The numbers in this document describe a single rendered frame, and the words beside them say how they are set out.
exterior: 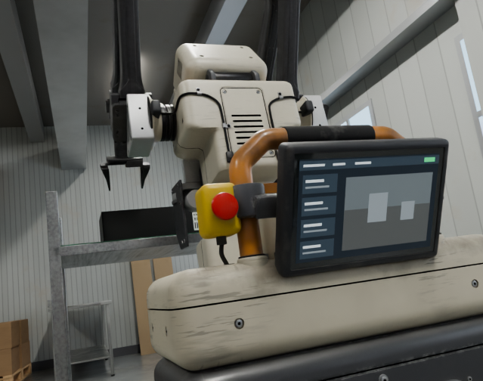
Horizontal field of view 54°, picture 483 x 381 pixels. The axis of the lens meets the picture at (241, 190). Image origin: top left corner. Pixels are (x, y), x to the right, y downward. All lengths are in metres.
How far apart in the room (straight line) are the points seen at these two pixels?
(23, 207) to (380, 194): 7.14
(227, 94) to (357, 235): 0.53
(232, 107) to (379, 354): 0.60
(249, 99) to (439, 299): 0.59
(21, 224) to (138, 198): 1.71
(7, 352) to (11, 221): 2.12
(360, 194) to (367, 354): 0.21
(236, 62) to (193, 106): 0.19
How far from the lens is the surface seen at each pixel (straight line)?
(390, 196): 0.68
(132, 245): 1.38
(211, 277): 0.61
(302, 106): 1.20
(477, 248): 0.83
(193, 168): 1.18
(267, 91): 1.11
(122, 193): 7.64
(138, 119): 1.07
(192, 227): 1.58
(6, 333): 6.25
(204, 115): 1.03
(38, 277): 7.48
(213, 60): 1.15
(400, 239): 0.71
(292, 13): 1.36
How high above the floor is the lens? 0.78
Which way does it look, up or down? 11 degrees up
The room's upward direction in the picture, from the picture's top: 8 degrees counter-clockwise
